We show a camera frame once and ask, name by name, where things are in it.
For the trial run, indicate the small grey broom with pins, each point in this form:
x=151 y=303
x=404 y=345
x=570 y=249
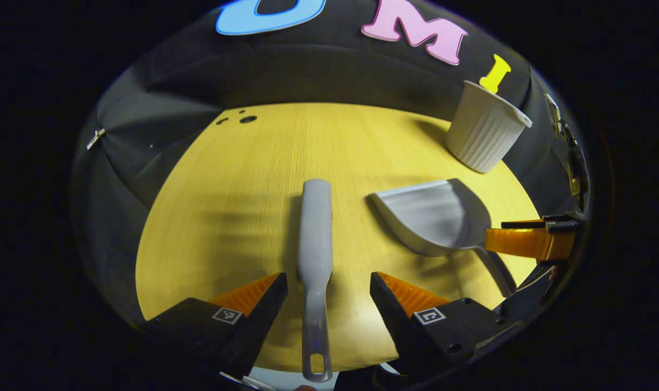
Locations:
x=314 y=233

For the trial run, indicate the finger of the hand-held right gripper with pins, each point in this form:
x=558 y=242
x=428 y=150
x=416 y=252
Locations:
x=541 y=282
x=525 y=243

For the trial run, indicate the grey dustpan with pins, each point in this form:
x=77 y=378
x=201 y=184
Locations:
x=432 y=217

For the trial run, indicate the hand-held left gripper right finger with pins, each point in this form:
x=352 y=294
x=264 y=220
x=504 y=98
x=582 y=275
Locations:
x=389 y=312

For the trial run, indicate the silver clip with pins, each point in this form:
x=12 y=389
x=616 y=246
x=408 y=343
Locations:
x=96 y=138

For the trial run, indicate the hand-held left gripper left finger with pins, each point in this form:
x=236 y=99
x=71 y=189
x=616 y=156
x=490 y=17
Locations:
x=264 y=312

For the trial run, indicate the white ribbed garbage bin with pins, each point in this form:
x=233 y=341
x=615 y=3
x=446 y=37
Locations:
x=484 y=133

